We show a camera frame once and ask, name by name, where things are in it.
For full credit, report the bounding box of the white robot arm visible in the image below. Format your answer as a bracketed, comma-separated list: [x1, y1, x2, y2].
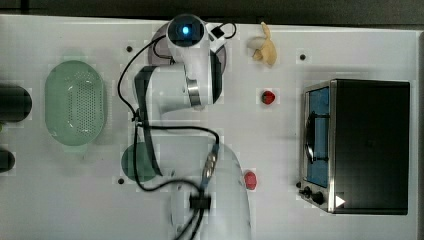
[134, 14, 252, 240]

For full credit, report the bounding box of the toy strawberry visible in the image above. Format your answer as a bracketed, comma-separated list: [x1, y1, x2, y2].
[261, 90, 276, 105]

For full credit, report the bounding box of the pink toy fruit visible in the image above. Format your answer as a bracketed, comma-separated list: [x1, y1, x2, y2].
[244, 171, 257, 190]

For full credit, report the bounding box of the green measuring cup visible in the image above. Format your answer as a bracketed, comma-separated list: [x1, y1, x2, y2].
[121, 142, 157, 183]

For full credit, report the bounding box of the peeled toy banana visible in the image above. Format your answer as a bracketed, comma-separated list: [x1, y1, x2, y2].
[247, 22, 277, 66]

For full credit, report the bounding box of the green oval colander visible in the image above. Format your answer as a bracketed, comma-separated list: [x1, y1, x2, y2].
[44, 60, 105, 154]

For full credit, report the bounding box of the black toaster oven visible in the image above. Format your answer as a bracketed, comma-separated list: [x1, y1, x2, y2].
[296, 79, 410, 215]

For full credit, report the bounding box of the large black pot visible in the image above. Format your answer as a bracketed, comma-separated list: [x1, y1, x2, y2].
[0, 84, 32, 123]

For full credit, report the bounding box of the small black cup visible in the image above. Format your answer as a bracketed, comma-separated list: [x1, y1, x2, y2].
[0, 149, 15, 173]

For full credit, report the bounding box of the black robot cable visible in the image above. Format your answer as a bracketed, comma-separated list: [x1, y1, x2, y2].
[117, 21, 238, 240]

